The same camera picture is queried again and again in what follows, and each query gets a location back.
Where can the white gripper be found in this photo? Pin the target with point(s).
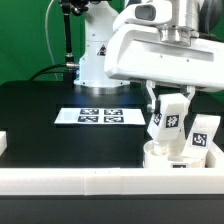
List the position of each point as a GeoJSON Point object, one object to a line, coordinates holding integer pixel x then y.
{"type": "Point", "coordinates": [136, 53]}

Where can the white round stool seat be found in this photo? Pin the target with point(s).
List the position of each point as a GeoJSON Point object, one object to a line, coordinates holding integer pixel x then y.
{"type": "Point", "coordinates": [157, 155]}

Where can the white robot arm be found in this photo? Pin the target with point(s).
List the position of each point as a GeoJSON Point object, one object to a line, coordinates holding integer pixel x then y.
{"type": "Point", "coordinates": [178, 22]}

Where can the white marker sheet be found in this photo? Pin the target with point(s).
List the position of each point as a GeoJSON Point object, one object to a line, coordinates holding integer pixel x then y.
{"type": "Point", "coordinates": [100, 116]}

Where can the white U-shaped fence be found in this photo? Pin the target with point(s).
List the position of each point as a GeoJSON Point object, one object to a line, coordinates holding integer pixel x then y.
{"type": "Point", "coordinates": [140, 181]}

